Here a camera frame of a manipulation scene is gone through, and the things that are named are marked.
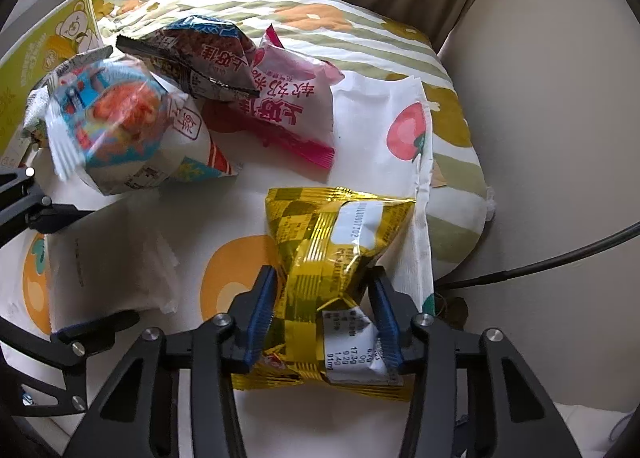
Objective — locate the blue white prawn cracker packet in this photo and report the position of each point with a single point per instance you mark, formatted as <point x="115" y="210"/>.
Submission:
<point x="125" y="128"/>

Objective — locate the floral striped blanket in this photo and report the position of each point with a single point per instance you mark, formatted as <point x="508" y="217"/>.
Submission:
<point x="360" y="23"/>

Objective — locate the pink white snack packet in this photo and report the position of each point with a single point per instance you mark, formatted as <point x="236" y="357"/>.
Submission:
<point x="290" y="108"/>

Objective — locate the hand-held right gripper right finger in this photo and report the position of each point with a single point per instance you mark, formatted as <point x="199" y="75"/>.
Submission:
<point x="385" y="318"/>

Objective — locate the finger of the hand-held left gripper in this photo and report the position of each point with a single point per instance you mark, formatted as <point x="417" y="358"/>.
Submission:
<point x="75" y="338"/>
<point x="35" y="210"/>

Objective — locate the gold checkered snack packet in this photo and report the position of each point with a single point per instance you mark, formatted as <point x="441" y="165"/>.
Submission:
<point x="325" y="248"/>

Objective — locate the green yellow cardboard box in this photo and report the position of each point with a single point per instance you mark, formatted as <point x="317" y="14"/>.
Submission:
<point x="45" y="63"/>

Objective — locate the dark blue snack packet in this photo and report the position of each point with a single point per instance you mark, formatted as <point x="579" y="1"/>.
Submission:
<point x="200" y="53"/>

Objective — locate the white fruit-print cloth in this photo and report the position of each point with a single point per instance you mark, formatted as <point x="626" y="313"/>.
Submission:
<point x="225" y="218"/>

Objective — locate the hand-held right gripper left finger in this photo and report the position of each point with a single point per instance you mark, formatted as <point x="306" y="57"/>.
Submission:
<point x="262" y="308"/>

